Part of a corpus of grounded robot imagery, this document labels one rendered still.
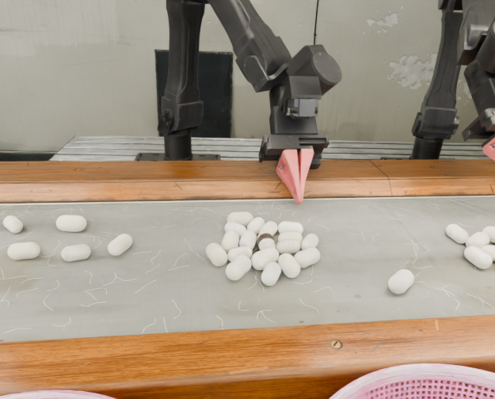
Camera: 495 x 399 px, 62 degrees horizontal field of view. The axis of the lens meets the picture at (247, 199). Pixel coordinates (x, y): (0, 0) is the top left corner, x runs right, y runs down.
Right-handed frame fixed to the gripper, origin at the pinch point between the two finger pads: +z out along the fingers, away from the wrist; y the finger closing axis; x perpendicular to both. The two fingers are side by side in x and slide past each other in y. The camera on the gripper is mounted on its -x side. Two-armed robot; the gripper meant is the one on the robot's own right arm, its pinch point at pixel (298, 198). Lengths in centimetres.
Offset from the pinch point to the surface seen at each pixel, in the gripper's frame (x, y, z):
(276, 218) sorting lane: -0.3, -3.8, 3.3
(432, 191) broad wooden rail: 3.5, 24.1, -2.2
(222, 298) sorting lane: -11.5, -12.8, 16.5
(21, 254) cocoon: -7.1, -35.3, 9.6
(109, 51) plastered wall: 132, -62, -151
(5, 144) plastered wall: 177, -131, -117
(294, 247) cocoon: -7.7, -3.5, 10.0
